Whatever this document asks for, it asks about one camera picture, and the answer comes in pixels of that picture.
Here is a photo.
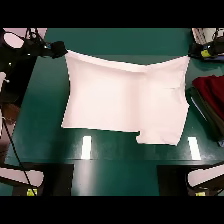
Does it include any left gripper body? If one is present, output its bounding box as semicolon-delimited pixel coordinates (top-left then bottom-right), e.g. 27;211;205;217
49;40;69;60

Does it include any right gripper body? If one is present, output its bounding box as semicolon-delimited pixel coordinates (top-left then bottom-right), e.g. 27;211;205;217
187;42;205;60

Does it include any white T-shirt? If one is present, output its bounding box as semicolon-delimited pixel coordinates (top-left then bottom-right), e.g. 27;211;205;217
61;49;191;146

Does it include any red garment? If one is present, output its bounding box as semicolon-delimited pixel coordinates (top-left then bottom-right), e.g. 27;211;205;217
191;75;224;122

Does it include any black garment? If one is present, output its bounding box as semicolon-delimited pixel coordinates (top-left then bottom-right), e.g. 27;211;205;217
0;56;38;108

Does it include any olive garment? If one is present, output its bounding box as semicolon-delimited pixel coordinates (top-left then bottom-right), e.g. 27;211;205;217
188;86;224;143

